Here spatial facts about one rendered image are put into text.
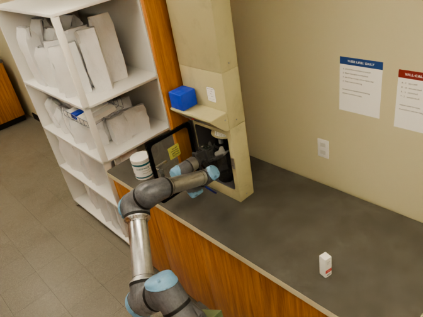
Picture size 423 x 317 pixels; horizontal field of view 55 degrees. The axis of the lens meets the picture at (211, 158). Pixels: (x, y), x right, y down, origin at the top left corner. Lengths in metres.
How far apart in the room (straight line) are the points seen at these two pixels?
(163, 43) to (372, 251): 1.43
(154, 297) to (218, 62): 1.06
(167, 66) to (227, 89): 0.38
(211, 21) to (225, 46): 0.13
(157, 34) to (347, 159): 1.18
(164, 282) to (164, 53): 1.17
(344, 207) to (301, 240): 0.34
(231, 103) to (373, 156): 0.75
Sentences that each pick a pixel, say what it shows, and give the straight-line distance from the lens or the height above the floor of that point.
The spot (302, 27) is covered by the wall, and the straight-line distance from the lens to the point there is 2.12.
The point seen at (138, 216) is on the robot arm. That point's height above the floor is 1.32.
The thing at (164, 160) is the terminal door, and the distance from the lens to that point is 2.25.
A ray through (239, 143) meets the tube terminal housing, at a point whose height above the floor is 1.30.
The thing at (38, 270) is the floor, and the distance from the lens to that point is 3.88.
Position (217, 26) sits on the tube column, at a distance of 1.89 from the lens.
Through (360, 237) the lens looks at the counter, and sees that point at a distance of 2.11.
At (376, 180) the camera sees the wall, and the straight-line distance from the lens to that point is 2.25.
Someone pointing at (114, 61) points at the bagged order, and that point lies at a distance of 3.21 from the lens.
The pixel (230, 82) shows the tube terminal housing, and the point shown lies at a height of 1.65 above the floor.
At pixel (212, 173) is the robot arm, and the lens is 2.00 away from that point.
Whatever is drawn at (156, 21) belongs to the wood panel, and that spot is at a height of 1.94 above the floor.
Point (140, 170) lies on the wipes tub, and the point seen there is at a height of 1.02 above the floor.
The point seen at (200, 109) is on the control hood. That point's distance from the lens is 2.10.
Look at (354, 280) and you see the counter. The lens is 1.92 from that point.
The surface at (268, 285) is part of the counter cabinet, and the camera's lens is 2.08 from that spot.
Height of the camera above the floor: 2.39
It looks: 32 degrees down
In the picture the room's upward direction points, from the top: 10 degrees counter-clockwise
